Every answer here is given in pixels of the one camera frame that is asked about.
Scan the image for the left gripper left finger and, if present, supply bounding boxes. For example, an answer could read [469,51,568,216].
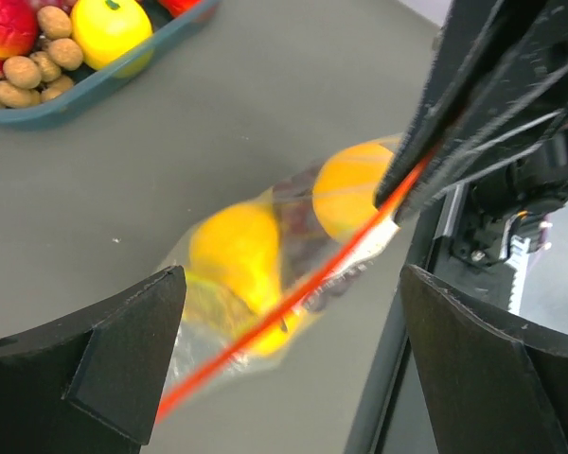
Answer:
[0,266,186,453]

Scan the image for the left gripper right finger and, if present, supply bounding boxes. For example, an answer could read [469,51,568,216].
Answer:
[399,265,568,453]

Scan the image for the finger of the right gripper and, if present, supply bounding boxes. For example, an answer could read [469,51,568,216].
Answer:
[374,0,506,207]
[396,1,568,220]

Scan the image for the red zip bag with fruit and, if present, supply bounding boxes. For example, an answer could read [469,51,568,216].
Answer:
[157,135,399,419]

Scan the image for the fake longan cluster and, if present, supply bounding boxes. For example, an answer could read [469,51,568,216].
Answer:
[0,1,83,109]

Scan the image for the fake yellow lemon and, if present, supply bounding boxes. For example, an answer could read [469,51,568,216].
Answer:
[70,0,153,71]

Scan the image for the fake red peach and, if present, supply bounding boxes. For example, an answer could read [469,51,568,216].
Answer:
[0,0,39,60]

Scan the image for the teal plastic fruit basket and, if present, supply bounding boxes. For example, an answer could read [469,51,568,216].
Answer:
[0,1,221,131]

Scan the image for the grey slotted cable duct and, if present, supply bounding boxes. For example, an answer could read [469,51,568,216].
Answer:
[506,236,532,315]

